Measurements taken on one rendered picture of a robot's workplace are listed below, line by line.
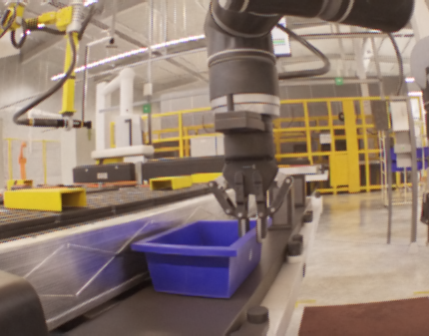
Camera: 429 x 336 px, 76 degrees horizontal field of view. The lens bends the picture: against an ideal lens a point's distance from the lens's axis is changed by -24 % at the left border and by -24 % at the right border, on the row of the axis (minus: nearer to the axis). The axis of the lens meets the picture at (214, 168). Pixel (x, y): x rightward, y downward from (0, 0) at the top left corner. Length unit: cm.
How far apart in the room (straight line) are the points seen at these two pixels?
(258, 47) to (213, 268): 32
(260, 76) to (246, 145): 10
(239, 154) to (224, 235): 21
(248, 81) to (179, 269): 27
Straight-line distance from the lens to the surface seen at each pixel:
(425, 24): 487
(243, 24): 46
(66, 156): 756
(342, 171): 1072
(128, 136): 413
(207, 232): 66
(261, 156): 49
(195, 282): 47
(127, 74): 450
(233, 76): 48
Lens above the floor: 106
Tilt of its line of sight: level
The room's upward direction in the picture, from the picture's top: 3 degrees counter-clockwise
